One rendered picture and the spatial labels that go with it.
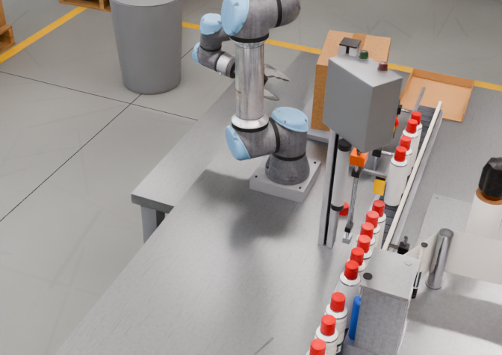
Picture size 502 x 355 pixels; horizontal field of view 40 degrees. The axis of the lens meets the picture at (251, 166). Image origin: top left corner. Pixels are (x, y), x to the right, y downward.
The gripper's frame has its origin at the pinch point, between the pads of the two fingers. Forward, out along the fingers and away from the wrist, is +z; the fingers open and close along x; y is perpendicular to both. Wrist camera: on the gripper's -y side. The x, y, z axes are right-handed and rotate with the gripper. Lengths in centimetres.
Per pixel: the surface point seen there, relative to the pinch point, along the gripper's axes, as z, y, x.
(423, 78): 22, 82, -46
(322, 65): 2.1, 18.4, -17.3
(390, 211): 49, 10, 19
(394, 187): 47.4, 5.2, 12.2
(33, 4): -322, 231, -24
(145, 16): -156, 135, -32
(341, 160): 40, -38, 18
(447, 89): 34, 80, -45
